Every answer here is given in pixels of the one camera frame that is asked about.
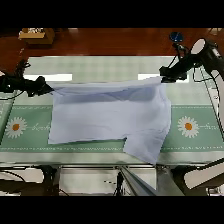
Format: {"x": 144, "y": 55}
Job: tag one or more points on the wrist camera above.
{"x": 180, "y": 50}
{"x": 22, "y": 68}

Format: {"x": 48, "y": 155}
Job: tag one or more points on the light blue shirt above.
{"x": 110, "y": 116}

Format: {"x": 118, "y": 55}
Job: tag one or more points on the blue round object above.
{"x": 176, "y": 36}

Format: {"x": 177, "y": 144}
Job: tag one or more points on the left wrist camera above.
{"x": 22, "y": 68}

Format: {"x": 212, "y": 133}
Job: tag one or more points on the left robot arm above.
{"x": 13, "y": 83}

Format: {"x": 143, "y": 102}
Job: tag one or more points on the brown cardboard box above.
{"x": 36, "y": 36}

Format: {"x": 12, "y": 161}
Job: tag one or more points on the silver frame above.
{"x": 135, "y": 181}

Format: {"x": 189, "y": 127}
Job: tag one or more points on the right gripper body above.
{"x": 171, "y": 74}

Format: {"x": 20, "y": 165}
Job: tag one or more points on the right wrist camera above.
{"x": 180, "y": 50}

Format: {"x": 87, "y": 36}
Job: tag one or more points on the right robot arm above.
{"x": 210, "y": 55}

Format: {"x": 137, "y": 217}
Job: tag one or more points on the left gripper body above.
{"x": 39, "y": 86}

